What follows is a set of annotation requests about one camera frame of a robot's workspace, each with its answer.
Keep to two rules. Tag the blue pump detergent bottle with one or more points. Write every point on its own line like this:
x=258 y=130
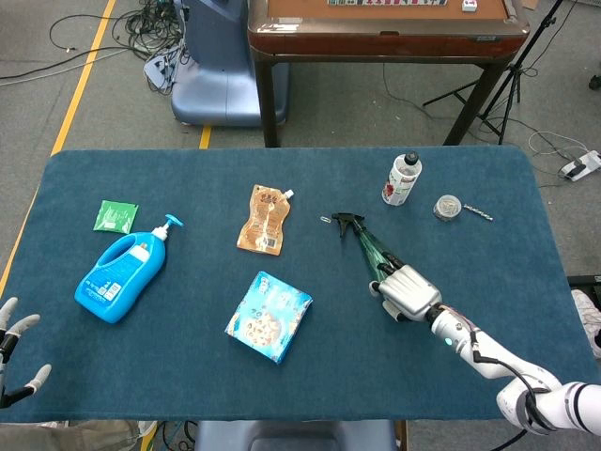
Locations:
x=117 y=277

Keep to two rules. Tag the green transparent spray bottle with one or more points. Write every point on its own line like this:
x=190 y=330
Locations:
x=371 y=244

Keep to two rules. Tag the small round clear container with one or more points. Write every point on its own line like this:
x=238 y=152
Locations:
x=447 y=208

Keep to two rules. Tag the black tripod stand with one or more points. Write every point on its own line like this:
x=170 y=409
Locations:
x=512 y=75

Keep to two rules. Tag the green sachet packet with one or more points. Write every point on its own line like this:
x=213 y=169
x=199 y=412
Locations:
x=115 y=217

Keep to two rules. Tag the single white mahjong tile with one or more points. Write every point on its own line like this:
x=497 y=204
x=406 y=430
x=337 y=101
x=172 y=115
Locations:
x=469 y=6

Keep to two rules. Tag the beige trousers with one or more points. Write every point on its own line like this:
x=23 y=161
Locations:
x=70 y=437

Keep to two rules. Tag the white bottle black cap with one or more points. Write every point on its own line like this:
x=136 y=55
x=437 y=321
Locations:
x=399 y=185

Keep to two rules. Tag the white shoe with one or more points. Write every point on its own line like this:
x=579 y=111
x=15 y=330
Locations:
x=587 y=319

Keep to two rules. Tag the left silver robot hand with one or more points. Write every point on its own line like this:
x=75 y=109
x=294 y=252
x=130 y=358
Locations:
x=26 y=323

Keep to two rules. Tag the orange spout pouch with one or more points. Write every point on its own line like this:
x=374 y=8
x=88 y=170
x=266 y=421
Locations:
x=263 y=221

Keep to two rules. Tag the grey-blue robot torso base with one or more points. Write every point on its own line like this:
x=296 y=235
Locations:
x=291 y=437

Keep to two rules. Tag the brown mahjong table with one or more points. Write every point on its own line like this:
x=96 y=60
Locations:
x=385 y=44

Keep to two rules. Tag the white power strip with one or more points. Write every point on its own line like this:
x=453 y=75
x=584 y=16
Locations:
x=582 y=165

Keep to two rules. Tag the blue table cloth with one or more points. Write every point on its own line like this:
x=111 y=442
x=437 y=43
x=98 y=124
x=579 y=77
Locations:
x=188 y=376

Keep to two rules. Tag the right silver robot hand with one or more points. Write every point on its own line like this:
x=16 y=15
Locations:
x=413 y=291

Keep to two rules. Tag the blue cookie box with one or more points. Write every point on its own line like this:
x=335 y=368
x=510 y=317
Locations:
x=267 y=319

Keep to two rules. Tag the face-up mahjong tile row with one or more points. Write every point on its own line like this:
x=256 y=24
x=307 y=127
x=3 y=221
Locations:
x=385 y=3

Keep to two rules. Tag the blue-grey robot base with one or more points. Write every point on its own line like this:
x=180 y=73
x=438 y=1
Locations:
x=216 y=84

